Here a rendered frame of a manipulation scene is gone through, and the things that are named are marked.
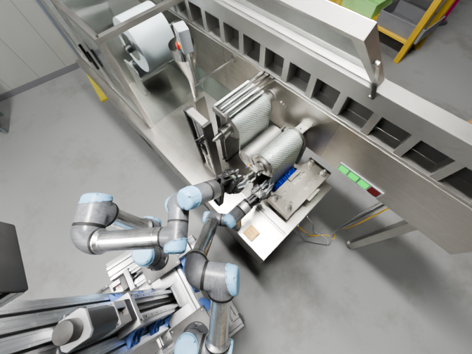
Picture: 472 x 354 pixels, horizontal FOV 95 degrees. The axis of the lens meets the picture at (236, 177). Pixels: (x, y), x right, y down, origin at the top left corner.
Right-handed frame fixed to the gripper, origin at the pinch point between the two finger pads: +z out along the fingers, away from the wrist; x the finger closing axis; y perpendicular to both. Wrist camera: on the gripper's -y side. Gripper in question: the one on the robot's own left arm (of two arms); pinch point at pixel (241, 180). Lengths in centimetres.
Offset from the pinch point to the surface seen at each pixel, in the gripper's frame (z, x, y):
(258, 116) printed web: 22.1, 19.6, 21.3
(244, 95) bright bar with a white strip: 17.3, 29.5, 27.2
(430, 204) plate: 38, -64, 31
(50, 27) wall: 43, 370, -58
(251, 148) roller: 22.5, 13.9, 5.1
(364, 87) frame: 19, -15, 55
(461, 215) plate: 35, -72, 34
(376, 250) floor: 149, -97, -52
